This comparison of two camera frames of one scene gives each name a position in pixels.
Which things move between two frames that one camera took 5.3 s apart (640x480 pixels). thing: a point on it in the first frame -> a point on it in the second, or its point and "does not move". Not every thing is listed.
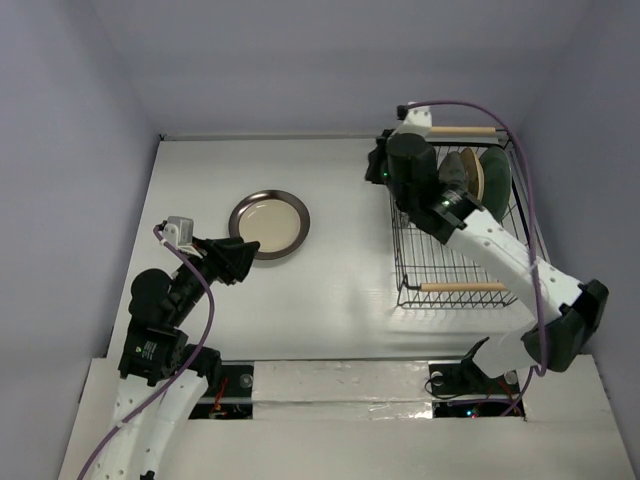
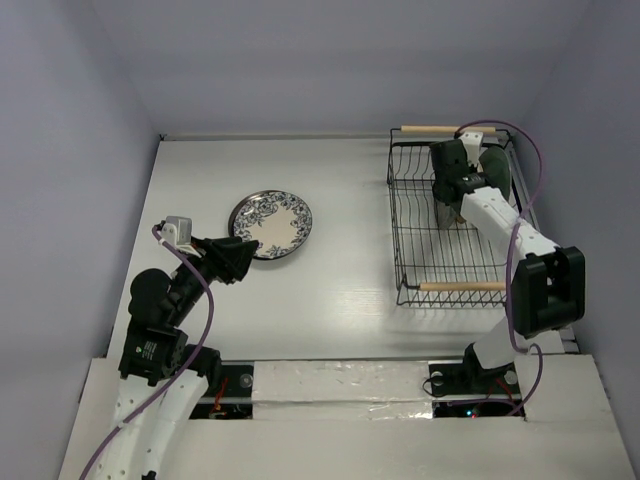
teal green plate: (497, 181) does not move
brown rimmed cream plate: (276, 219) does not move
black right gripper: (376, 163) -> (447, 194)
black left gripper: (228, 257) does not move
